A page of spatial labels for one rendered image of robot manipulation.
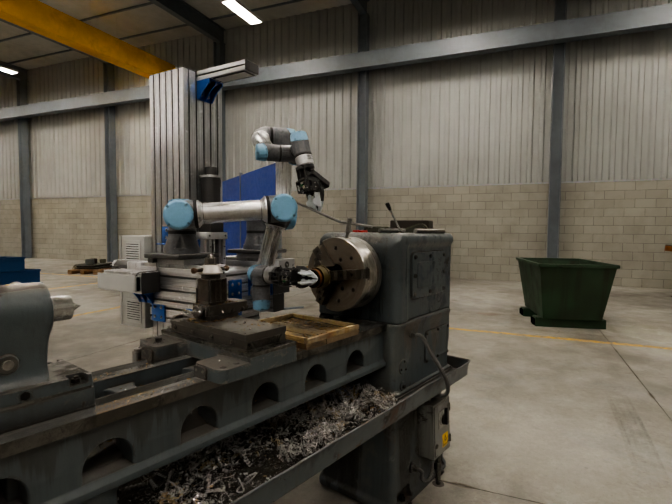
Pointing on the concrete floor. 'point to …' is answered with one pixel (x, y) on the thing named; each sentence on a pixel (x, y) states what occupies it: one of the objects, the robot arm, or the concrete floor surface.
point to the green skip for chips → (566, 291)
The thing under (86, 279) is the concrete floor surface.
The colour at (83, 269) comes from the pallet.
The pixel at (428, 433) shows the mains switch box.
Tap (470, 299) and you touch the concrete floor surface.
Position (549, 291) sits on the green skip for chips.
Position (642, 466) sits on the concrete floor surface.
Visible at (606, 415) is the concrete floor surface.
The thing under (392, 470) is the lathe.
